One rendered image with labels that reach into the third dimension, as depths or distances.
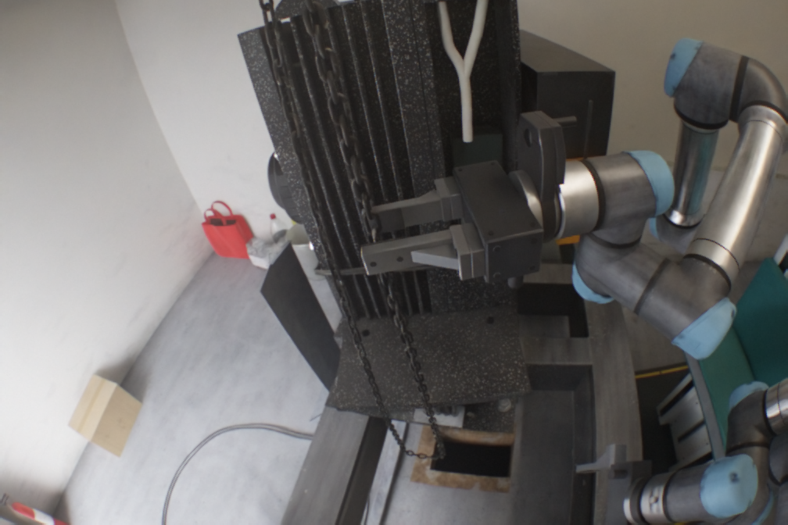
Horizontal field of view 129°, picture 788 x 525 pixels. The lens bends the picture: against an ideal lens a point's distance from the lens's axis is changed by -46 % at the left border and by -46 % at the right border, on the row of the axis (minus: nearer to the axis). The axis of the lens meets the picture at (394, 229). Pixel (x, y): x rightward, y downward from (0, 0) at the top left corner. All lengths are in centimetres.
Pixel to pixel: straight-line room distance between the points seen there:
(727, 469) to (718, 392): 46
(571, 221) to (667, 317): 16
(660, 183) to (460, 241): 22
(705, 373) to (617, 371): 33
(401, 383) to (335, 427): 33
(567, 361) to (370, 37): 99
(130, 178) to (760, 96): 290
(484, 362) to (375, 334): 28
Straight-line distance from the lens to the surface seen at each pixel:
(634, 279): 41
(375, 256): 30
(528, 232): 28
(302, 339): 109
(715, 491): 48
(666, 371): 165
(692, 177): 79
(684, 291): 41
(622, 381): 114
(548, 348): 113
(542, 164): 30
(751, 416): 61
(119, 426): 248
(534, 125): 30
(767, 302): 97
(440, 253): 29
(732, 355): 101
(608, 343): 119
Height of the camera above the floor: 161
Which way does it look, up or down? 38 degrees down
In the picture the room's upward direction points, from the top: 12 degrees counter-clockwise
